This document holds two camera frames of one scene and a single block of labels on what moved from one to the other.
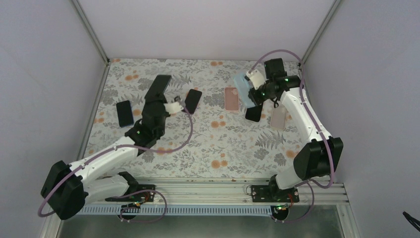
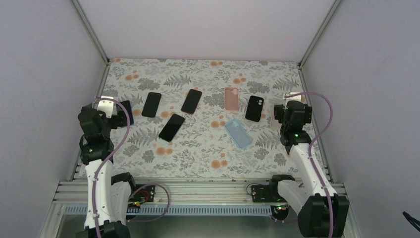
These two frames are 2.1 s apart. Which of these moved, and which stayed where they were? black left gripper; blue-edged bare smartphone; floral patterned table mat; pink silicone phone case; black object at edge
Moved: black left gripper
Stayed: floral patterned table mat; black object at edge; blue-edged bare smartphone; pink silicone phone case
